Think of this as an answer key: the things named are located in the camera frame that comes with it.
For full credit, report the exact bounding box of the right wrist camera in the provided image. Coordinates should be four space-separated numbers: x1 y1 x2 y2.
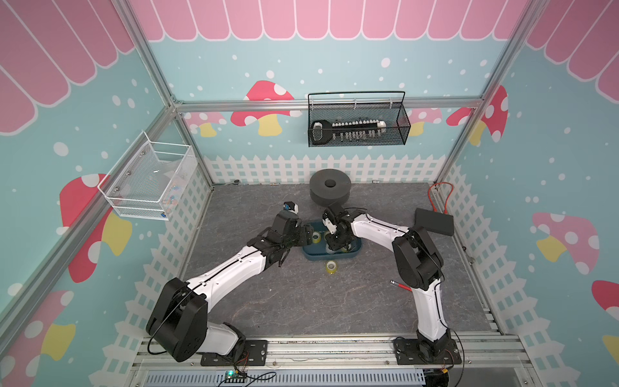
322 214 337 235

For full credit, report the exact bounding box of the black wire wall basket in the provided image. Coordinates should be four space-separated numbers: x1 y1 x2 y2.
307 91 411 147

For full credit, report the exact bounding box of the red cable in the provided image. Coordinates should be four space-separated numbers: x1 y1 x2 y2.
427 181 455 214

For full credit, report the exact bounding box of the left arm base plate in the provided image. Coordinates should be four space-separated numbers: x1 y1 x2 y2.
200 340 269 368

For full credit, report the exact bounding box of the teal plastic storage box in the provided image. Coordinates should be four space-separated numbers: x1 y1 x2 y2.
301 219 364 262

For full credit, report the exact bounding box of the black flat box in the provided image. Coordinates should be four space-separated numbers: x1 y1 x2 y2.
415 208 455 236

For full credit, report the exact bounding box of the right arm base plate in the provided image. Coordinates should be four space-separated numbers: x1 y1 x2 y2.
392 336 462 368

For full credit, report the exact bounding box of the black socket tool set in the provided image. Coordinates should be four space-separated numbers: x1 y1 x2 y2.
308 119 387 146

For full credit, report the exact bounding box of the red pen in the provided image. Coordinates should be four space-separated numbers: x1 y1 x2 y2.
390 280 413 292

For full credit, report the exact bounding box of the white wire wall basket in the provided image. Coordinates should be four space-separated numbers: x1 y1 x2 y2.
98 132 198 221

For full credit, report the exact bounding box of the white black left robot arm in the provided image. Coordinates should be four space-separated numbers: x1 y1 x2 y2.
146 202 314 362

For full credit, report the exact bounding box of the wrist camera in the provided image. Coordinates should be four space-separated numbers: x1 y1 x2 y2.
283 201 299 214
322 214 337 235

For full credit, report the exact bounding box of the green circuit board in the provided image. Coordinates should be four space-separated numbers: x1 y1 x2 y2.
223 370 247 383

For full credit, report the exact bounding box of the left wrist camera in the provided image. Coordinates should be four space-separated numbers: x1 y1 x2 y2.
283 201 299 214

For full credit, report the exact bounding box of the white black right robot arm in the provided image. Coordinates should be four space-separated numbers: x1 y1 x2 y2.
322 204 452 361

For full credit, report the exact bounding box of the grey perforated filament spool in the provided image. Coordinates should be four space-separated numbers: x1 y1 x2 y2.
309 169 351 206

